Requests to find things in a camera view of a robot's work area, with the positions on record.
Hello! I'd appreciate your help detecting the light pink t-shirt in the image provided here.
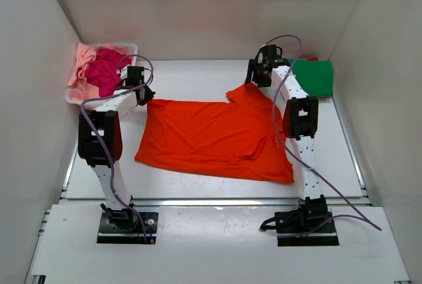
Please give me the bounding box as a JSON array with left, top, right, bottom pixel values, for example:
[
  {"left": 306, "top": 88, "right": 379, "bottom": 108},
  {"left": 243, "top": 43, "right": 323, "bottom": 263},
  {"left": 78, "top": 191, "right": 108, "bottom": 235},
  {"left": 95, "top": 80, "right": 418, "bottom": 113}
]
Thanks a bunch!
[{"left": 67, "top": 42, "right": 136, "bottom": 102}]

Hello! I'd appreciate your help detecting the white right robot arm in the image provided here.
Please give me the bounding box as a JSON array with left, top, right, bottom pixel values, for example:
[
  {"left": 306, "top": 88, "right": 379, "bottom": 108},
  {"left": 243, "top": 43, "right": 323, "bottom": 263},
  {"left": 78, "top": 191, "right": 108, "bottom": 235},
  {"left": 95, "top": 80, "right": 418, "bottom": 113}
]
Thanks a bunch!
[{"left": 245, "top": 44, "right": 323, "bottom": 201}]

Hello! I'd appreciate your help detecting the folded green t-shirt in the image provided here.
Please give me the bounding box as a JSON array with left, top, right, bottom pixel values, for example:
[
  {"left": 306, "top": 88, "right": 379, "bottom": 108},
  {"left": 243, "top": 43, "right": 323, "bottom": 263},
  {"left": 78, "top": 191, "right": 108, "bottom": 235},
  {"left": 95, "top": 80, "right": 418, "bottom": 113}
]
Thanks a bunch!
[{"left": 292, "top": 60, "right": 334, "bottom": 98}]

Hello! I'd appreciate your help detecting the magenta t-shirt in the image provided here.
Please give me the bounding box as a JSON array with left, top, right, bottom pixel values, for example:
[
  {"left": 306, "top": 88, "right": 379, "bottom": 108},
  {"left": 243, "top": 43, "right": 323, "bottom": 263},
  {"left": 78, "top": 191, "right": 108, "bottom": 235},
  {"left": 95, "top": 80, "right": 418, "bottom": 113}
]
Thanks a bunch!
[{"left": 84, "top": 47, "right": 132, "bottom": 98}]

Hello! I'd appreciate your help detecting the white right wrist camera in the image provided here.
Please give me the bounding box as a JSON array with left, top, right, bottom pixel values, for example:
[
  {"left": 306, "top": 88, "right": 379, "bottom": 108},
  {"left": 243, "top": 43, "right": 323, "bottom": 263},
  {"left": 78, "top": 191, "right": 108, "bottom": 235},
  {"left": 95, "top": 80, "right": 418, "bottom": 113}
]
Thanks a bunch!
[{"left": 257, "top": 45, "right": 267, "bottom": 65}]

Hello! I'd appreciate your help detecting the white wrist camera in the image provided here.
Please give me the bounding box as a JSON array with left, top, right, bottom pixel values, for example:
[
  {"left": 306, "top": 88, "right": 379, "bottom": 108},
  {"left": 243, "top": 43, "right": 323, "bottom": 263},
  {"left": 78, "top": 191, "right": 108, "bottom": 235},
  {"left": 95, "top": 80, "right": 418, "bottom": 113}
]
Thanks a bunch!
[
  {"left": 117, "top": 67, "right": 127, "bottom": 80},
  {"left": 257, "top": 45, "right": 267, "bottom": 65}
]

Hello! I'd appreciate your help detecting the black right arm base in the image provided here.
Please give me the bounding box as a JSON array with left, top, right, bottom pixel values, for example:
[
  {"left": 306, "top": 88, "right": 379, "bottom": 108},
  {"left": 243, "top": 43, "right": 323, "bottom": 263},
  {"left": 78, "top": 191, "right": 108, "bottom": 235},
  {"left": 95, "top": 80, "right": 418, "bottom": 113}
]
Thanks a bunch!
[{"left": 259, "top": 195, "right": 340, "bottom": 247}]

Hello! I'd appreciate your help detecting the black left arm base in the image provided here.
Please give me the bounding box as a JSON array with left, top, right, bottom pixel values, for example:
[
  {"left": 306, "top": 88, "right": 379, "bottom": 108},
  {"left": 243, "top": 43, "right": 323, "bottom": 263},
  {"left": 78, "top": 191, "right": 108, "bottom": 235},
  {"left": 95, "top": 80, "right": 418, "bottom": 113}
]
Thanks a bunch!
[{"left": 96, "top": 204, "right": 159, "bottom": 245}]

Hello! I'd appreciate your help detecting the orange t-shirt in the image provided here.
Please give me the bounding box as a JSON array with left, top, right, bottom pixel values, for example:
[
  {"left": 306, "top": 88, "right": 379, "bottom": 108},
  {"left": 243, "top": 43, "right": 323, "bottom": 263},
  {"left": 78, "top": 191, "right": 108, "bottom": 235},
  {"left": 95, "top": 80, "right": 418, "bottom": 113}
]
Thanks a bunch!
[{"left": 135, "top": 84, "right": 294, "bottom": 184}]

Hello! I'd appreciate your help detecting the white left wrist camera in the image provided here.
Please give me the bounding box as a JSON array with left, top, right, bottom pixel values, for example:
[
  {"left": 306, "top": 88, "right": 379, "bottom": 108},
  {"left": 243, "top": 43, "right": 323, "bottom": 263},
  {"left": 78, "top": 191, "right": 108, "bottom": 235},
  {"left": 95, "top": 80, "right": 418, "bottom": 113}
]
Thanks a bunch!
[{"left": 117, "top": 67, "right": 127, "bottom": 80}]

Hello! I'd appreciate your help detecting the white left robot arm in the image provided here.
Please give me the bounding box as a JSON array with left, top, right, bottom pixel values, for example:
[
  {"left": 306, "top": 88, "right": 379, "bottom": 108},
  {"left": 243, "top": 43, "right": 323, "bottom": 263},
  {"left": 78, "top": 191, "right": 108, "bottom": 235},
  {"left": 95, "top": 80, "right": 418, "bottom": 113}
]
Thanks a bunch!
[{"left": 78, "top": 66, "right": 155, "bottom": 230}]

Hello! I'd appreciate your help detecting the white plastic basket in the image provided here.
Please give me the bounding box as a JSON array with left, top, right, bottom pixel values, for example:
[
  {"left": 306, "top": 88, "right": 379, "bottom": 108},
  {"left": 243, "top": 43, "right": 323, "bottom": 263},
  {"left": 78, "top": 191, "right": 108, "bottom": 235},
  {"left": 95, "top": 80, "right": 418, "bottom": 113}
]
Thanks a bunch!
[{"left": 65, "top": 42, "right": 138, "bottom": 105}]

